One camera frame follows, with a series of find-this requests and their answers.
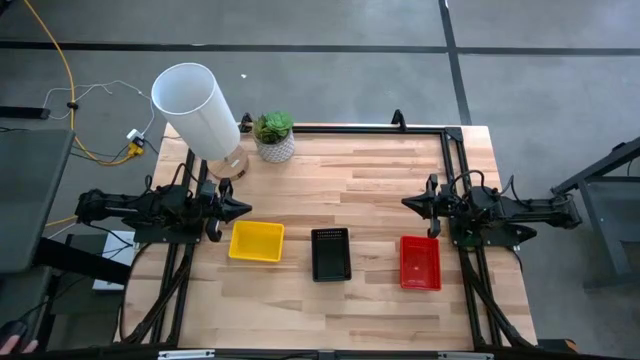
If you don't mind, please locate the white power cable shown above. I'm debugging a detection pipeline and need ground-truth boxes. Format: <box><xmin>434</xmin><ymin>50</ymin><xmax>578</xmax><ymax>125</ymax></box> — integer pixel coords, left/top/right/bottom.
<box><xmin>42</xmin><ymin>79</ymin><xmax>156</xmax><ymax>142</ymax></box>

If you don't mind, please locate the person's hand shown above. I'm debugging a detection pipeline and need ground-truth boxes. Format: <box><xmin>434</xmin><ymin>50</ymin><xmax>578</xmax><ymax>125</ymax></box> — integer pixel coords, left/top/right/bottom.
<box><xmin>0</xmin><ymin>335</ymin><xmax>40</xmax><ymax>355</ymax></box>

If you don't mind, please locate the grey side table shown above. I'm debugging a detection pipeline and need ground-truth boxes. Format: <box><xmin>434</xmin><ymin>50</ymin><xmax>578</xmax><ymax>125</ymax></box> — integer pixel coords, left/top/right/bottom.
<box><xmin>0</xmin><ymin>128</ymin><xmax>76</xmax><ymax>274</ymax></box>

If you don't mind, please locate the yellow extension cable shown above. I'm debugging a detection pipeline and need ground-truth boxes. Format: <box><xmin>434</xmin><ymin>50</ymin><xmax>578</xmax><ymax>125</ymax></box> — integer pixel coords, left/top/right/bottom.
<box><xmin>22</xmin><ymin>0</ymin><xmax>146</xmax><ymax>227</ymax></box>

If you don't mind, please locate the succulent in white pot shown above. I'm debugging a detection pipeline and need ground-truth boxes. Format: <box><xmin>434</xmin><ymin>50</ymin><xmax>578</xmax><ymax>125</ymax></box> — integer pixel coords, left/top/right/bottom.
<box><xmin>251</xmin><ymin>110</ymin><xmax>296</xmax><ymax>164</ymax></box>

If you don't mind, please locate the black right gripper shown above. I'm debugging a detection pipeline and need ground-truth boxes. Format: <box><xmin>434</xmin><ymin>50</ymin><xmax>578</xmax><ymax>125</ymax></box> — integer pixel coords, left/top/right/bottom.
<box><xmin>401</xmin><ymin>174</ymin><xmax>451</xmax><ymax>240</ymax></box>

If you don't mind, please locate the black aluminium rig frame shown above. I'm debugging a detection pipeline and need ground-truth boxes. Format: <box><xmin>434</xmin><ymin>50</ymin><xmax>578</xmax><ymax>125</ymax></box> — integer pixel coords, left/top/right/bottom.
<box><xmin>119</xmin><ymin>109</ymin><xmax>539</xmax><ymax>360</ymax></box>

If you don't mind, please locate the red plastic slotted basket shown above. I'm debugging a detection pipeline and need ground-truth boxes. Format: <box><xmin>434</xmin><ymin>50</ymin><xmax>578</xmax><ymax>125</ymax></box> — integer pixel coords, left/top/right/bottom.
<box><xmin>399</xmin><ymin>235</ymin><xmax>443</xmax><ymax>292</ymax></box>

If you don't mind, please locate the white cylinder table lamp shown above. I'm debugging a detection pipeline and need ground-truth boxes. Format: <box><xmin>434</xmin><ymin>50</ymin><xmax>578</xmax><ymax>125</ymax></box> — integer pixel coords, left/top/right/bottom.
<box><xmin>150</xmin><ymin>62</ymin><xmax>250</xmax><ymax>182</ymax></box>

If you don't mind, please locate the black metal cart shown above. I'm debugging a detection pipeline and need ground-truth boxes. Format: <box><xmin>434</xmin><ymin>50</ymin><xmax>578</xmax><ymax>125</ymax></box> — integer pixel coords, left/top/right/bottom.
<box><xmin>549</xmin><ymin>137</ymin><xmax>640</xmax><ymax>291</ymax></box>

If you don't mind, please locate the black plastic slotted basket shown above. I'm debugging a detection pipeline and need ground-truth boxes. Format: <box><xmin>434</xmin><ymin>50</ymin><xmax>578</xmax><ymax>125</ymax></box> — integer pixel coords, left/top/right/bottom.
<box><xmin>310</xmin><ymin>227</ymin><xmax>353</xmax><ymax>283</ymax></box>

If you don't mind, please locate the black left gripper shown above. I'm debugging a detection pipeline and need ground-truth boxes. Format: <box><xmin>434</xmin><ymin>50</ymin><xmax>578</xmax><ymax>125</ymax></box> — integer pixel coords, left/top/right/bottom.
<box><xmin>198</xmin><ymin>178</ymin><xmax>253</xmax><ymax>244</ymax></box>

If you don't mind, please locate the yellow plastic slotted basket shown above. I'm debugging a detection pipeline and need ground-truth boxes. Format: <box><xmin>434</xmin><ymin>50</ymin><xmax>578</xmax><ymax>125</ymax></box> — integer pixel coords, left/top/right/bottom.
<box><xmin>228</xmin><ymin>220</ymin><xmax>286</xmax><ymax>264</ymax></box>

